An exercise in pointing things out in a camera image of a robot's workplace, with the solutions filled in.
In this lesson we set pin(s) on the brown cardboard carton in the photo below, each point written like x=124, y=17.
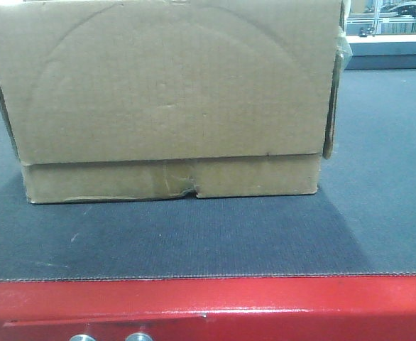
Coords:
x=144, y=100

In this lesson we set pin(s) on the dark grey conveyor belt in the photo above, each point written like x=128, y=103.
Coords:
x=361, y=221

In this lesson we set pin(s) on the red conveyor frame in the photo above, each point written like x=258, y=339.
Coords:
x=295, y=308

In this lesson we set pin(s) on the metal frame background equipment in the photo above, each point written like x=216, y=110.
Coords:
x=381, y=18

